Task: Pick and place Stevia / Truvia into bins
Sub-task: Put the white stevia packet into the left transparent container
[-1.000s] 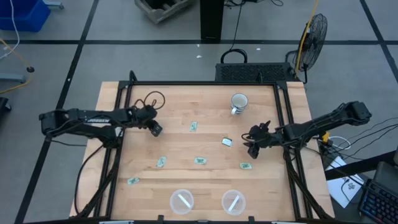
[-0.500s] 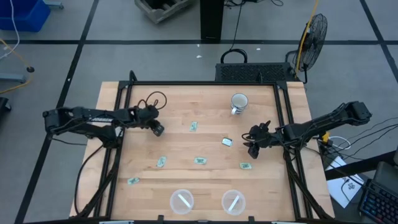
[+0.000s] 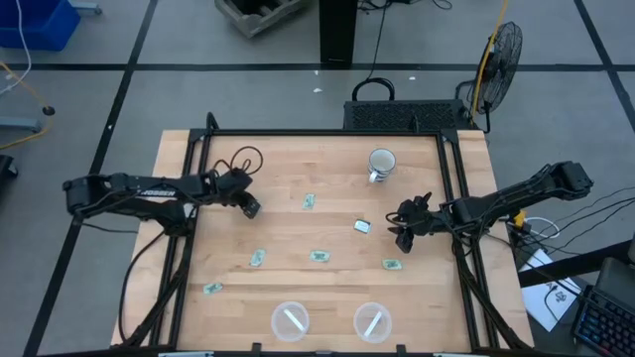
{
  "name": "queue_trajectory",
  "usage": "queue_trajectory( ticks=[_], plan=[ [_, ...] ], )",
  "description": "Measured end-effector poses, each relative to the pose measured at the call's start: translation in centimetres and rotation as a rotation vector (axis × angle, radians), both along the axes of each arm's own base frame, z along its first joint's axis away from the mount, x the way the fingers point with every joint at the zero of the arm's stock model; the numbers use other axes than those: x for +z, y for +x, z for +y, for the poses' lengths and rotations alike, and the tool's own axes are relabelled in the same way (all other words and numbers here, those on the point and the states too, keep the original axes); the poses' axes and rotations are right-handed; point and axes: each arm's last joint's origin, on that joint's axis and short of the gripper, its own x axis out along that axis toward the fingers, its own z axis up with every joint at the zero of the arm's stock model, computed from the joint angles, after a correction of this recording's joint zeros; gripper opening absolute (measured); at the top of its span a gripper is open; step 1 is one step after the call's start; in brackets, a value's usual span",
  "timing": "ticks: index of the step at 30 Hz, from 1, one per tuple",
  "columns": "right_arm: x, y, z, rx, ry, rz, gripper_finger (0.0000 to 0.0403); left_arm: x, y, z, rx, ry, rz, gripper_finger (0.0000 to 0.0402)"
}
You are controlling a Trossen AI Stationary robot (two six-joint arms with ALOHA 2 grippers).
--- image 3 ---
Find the dark grey laptop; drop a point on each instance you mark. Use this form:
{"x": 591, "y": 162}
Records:
{"x": 617, "y": 280}

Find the yellow connector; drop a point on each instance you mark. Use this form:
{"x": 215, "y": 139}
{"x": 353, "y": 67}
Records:
{"x": 519, "y": 218}

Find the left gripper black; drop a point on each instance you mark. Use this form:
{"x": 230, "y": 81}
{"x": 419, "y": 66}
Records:
{"x": 233, "y": 182}

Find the black aluminium table frame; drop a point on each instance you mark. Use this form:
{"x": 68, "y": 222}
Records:
{"x": 322, "y": 132}

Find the black floor fan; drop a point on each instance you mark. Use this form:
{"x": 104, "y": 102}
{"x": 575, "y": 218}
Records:
{"x": 501, "y": 59}

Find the black perforated computer case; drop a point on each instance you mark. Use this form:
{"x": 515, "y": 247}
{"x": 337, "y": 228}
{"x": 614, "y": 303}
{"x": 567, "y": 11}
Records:
{"x": 404, "y": 115}

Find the green white sweetener packet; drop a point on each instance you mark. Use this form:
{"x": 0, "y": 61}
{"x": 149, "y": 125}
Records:
{"x": 320, "y": 256}
{"x": 309, "y": 201}
{"x": 258, "y": 257}
{"x": 212, "y": 288}
{"x": 392, "y": 264}

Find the white paper sheet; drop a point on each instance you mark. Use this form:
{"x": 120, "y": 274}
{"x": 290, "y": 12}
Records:
{"x": 546, "y": 297}

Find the clear round plastic container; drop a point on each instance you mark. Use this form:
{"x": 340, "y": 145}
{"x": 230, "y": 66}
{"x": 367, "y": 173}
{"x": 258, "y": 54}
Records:
{"x": 281, "y": 327}
{"x": 382, "y": 329}

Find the white sweetener packet dark border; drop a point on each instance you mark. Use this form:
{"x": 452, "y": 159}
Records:
{"x": 362, "y": 226}

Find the white blue patterned mug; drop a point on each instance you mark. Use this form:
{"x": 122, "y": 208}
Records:
{"x": 381, "y": 163}

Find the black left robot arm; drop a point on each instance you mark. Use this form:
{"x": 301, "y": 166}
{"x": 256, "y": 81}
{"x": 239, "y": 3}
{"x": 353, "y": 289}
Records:
{"x": 149, "y": 191}

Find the black upright pillar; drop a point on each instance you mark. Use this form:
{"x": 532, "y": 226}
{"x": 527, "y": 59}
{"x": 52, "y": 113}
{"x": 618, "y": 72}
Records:
{"x": 337, "y": 30}

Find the grey wooden pallet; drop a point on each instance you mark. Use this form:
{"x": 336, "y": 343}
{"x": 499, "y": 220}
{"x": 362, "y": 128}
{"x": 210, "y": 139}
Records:
{"x": 258, "y": 14}

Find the blue plastic bin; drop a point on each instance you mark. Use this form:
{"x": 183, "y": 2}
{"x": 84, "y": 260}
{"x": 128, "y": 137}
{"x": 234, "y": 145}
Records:
{"x": 35, "y": 25}

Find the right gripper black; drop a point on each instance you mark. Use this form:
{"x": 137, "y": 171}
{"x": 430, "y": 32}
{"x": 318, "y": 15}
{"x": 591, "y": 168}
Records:
{"x": 417, "y": 219}

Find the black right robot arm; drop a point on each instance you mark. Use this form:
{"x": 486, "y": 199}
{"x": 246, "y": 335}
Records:
{"x": 521, "y": 191}

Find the black backlit keyboard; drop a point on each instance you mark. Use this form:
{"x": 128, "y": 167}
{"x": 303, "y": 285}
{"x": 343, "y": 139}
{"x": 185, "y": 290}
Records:
{"x": 602, "y": 322}

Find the grey desk leg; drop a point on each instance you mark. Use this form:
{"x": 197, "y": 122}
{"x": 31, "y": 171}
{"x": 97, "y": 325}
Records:
{"x": 85, "y": 8}

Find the grey desk foot bar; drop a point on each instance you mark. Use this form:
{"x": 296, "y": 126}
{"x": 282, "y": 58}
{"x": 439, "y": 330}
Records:
{"x": 20, "y": 124}

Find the black round floor puck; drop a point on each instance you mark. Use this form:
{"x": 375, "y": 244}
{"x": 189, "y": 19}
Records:
{"x": 48, "y": 110}

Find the black equipment base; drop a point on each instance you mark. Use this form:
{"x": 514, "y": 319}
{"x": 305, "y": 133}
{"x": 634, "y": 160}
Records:
{"x": 6, "y": 171}

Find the white LED light bar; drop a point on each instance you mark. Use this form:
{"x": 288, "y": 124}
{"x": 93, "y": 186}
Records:
{"x": 186, "y": 354}
{"x": 461, "y": 354}

